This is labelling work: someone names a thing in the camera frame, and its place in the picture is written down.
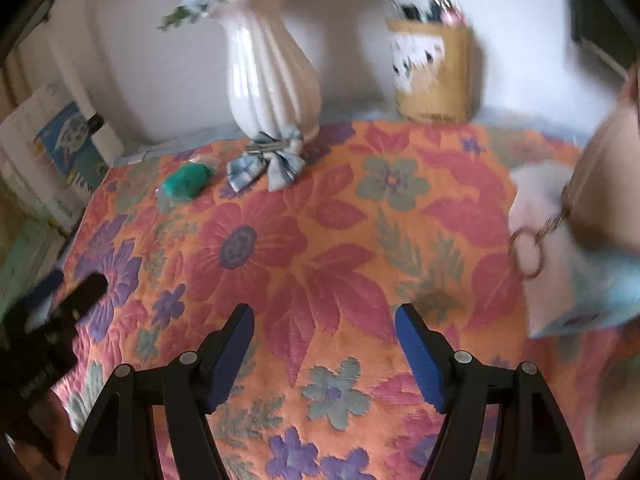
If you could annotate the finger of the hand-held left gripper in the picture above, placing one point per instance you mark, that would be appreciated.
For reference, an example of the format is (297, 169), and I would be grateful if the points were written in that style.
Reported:
(90, 290)
(42, 287)

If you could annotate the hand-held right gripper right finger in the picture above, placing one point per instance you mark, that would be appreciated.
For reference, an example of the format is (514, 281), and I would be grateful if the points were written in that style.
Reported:
(420, 355)

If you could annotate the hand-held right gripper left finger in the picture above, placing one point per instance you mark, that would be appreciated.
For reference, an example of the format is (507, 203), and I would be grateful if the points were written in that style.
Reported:
(230, 355)

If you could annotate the floral quilted blanket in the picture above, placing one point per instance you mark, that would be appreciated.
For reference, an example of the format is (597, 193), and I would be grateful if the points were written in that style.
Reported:
(350, 240)

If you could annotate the green packet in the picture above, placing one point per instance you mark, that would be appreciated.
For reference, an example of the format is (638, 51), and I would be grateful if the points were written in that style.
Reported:
(187, 180)

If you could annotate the blue cover book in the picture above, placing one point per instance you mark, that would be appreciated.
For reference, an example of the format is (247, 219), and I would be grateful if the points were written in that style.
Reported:
(67, 140)

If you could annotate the white blue packet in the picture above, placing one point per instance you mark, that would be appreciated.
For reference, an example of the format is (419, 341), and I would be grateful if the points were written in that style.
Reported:
(590, 300)

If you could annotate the blue plaid bow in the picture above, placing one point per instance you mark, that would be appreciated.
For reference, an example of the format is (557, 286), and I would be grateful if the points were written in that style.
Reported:
(277, 165)

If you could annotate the beige cylindrical container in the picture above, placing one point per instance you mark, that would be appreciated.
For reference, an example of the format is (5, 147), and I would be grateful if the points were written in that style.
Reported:
(610, 175)

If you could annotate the woven pen holder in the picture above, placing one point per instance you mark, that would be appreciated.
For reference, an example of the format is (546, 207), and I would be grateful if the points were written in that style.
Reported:
(440, 80)

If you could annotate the white ribbed vase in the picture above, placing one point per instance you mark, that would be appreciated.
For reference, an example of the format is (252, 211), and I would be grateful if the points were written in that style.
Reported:
(270, 75)

